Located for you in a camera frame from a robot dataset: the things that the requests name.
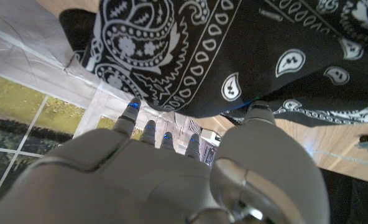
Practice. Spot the printed window backdrop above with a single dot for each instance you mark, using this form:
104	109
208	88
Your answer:
31	102

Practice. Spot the white power box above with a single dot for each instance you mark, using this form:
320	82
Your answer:
209	134

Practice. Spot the black paisley bandana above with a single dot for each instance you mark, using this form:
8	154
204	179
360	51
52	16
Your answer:
249	46

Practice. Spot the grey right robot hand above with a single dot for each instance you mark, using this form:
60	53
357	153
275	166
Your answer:
140	186

